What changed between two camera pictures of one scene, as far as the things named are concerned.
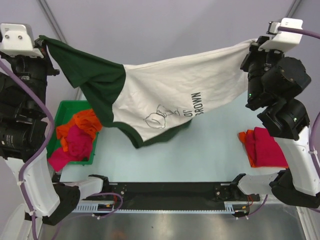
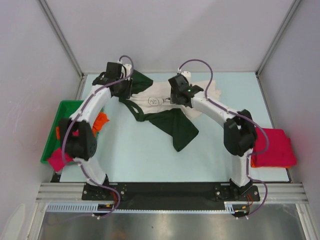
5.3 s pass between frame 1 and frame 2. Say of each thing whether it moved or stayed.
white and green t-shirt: moved
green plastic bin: stayed
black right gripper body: moved
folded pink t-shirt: stayed
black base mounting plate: stayed
